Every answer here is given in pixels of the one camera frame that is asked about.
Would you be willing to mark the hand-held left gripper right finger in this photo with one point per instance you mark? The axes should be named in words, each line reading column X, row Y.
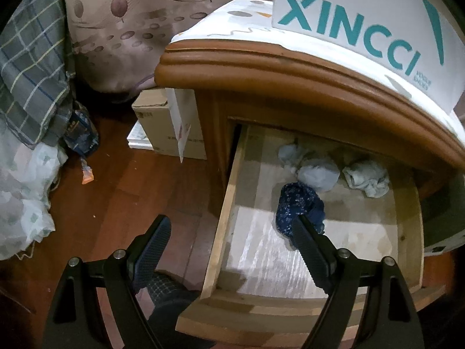
column 312, row 254

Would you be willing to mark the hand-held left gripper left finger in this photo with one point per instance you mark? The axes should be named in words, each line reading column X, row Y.
column 154, row 247

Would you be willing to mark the dark blue floral underwear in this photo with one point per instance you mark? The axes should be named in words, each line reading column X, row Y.
column 299, row 203

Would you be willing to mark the wooden drawer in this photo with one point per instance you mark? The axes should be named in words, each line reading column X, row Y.
column 254, row 254

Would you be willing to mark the light blue underwear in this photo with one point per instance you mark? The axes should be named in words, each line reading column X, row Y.
column 319, row 176

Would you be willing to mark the pale blue white underwear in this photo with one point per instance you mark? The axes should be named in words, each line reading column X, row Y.
column 367, row 176

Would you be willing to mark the blue grey underwear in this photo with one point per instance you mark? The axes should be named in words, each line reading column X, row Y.
column 290, row 152

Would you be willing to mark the white shoe box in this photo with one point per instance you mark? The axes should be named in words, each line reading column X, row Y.
column 345, row 7

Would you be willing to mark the dark plaid slipper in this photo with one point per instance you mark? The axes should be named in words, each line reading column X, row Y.
column 170, row 305

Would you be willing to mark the orange wrapper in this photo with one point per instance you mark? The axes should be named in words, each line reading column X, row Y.
column 87, row 172

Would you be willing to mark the white flat stack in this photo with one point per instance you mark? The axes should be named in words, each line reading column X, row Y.
column 138, row 140

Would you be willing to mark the brown cardboard box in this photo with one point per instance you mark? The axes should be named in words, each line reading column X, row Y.
column 154, row 123

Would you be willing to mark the white flat box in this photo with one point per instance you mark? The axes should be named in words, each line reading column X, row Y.
column 180, row 116

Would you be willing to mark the blue snack bag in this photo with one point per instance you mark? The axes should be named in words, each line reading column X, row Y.
column 81, row 134

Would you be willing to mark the large grey box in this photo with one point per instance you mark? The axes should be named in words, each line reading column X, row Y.
column 443, row 211

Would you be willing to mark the sheer white dotted cloth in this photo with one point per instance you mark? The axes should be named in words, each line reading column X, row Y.
column 21, row 196

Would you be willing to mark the beige leaf print curtain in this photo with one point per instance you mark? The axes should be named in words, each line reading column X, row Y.
column 145, row 43

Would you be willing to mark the grey plaid cloth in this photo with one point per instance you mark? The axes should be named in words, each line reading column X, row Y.
column 32, row 61

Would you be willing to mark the white patterned cloth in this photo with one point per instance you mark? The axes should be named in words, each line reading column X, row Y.
column 225, row 18

